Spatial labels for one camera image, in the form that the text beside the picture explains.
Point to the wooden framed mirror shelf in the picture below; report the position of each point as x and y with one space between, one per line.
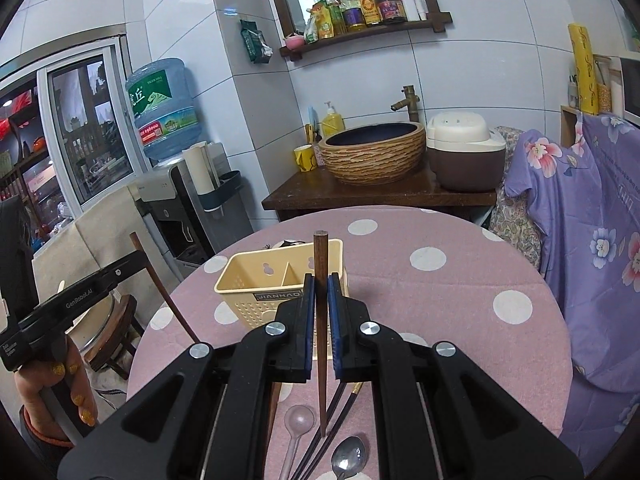
337 21

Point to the yellow oil bottle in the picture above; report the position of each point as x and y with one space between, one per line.
370 12

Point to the translucent plastic spoon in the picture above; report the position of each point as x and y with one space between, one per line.
298 420

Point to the sliding glass window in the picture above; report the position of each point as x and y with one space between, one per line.
67 124

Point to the green hanging packet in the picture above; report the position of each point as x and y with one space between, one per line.
258 51

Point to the small wooden stool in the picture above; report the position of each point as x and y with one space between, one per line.
114 337

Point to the wicker textured sink basin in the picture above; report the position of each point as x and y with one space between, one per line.
374 154

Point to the purple floral cloth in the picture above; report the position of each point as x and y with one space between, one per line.
584 200

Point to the brown wooden chopstick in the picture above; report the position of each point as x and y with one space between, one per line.
321 272
135 240

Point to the bronze faucet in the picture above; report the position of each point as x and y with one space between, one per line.
410 102

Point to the yellow rolled mat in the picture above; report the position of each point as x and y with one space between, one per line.
587 85

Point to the yellow soap dispenser bottle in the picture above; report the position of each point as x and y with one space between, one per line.
332 122

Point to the stainless steel spoon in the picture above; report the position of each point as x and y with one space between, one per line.
349 458

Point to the white brown rice cooker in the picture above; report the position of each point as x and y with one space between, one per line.
465 155

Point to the white microwave oven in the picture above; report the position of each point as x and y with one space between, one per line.
630 69

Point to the person left hand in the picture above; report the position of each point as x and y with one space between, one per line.
57 397

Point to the blue water jug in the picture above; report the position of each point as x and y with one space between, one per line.
164 111

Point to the paper cup stack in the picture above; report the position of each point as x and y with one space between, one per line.
196 159

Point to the yellow mug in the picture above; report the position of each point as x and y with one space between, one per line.
305 158

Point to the dark wooden counter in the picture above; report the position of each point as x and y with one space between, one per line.
318 190

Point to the water dispenser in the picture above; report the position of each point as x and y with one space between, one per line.
189 224

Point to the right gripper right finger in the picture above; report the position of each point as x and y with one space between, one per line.
437 414

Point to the cream plastic utensil holder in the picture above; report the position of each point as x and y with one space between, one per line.
253 284

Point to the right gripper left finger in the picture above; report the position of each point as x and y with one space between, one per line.
206 415

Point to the dark soy sauce bottle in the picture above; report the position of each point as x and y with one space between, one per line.
392 11

